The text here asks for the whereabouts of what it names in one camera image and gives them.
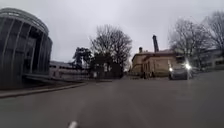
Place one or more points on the large bare tree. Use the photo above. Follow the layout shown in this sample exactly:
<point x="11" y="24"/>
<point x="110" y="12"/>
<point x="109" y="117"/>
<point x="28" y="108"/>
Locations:
<point x="111" y="45"/>

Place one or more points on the yellow building with short chimney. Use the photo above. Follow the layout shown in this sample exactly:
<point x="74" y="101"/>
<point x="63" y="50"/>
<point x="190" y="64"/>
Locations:
<point x="136" y="65"/>

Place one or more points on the dark pine tree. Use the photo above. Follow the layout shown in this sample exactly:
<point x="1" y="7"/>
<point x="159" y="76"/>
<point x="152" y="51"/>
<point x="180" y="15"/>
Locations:
<point x="81" y="56"/>

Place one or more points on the grey asphalt road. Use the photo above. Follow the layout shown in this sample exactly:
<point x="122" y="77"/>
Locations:
<point x="126" y="103"/>

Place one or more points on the yellow building with tall chimney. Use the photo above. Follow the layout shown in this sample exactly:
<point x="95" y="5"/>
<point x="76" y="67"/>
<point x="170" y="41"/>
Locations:
<point x="160" y="64"/>

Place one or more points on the white multi-storey building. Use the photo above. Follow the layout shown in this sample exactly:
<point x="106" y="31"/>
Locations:
<point x="63" y="70"/>

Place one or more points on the car with headlights on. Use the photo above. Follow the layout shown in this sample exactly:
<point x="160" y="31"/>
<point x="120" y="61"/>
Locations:
<point x="179" y="72"/>

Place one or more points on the robot's own part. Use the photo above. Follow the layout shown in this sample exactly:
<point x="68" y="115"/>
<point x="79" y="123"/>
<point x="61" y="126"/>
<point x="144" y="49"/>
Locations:
<point x="72" y="125"/>

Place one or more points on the pale kerb strip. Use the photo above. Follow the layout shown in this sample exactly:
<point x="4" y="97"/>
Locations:
<point x="36" y="90"/>

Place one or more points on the round glass building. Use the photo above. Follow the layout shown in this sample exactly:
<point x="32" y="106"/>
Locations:
<point x="20" y="46"/>

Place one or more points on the pale building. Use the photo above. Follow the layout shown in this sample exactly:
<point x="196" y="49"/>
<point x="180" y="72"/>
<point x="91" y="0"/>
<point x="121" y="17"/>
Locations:
<point x="213" y="60"/>

